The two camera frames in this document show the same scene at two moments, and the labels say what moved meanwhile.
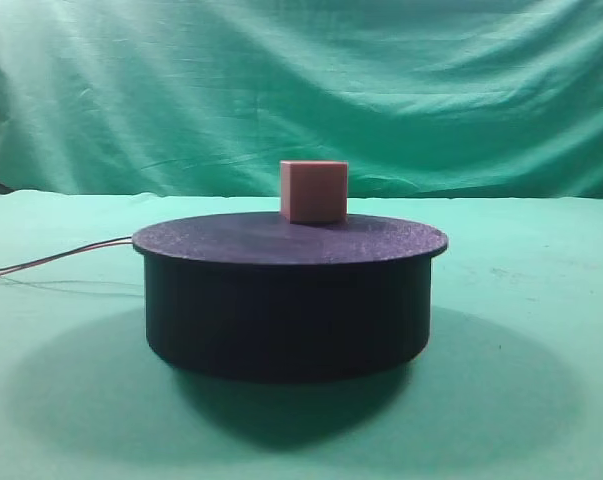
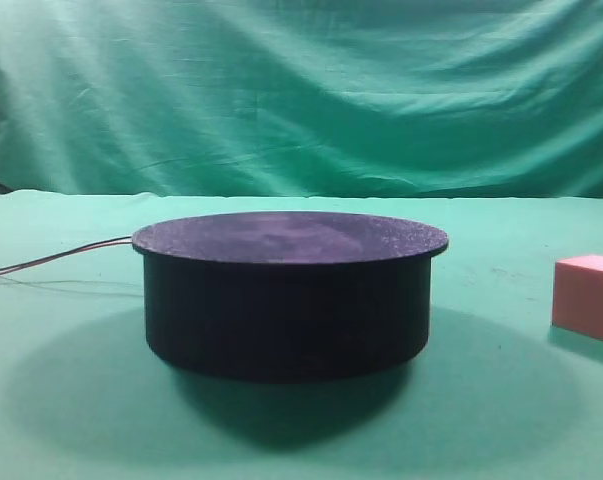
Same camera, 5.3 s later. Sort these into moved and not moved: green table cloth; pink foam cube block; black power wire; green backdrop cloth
Moved: pink foam cube block
Not moved: green table cloth; black power wire; green backdrop cloth
